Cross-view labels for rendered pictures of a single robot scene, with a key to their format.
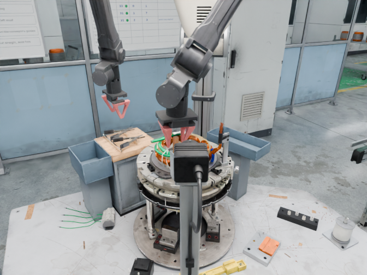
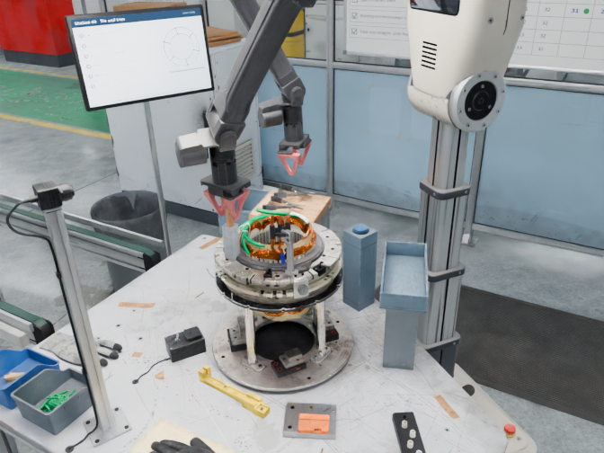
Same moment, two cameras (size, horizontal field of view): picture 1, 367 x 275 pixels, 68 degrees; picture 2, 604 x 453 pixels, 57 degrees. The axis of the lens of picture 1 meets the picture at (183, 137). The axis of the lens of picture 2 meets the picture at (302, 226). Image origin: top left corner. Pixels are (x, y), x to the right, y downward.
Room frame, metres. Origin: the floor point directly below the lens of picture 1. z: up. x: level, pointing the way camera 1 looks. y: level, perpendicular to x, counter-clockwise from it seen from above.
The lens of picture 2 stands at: (0.17, -1.06, 1.79)
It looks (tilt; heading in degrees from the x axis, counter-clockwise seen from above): 28 degrees down; 56
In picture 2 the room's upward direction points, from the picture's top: 1 degrees counter-clockwise
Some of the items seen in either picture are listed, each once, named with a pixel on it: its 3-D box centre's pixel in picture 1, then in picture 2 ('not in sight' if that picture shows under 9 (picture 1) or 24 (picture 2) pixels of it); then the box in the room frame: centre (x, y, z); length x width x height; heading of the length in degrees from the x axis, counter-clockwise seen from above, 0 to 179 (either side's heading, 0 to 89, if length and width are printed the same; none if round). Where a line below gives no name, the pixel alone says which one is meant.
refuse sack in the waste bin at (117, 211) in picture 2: not in sight; (133, 234); (0.89, 1.65, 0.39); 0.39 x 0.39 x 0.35
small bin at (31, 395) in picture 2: not in sight; (60, 394); (0.24, 0.12, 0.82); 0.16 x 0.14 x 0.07; 26
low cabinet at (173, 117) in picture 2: not in sight; (184, 127); (1.64, 2.62, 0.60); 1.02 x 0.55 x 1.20; 116
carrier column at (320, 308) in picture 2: (215, 195); (320, 324); (0.85, -0.12, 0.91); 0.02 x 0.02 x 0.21
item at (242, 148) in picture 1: (235, 166); (401, 313); (1.03, -0.23, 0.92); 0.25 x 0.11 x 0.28; 45
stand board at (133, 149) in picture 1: (126, 143); (290, 208); (1.00, 0.23, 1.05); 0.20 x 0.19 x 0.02; 127
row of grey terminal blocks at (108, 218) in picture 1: (108, 217); not in sight; (0.84, 0.30, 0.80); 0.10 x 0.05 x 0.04; 10
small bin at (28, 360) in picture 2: not in sight; (17, 372); (0.17, 0.27, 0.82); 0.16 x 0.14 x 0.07; 28
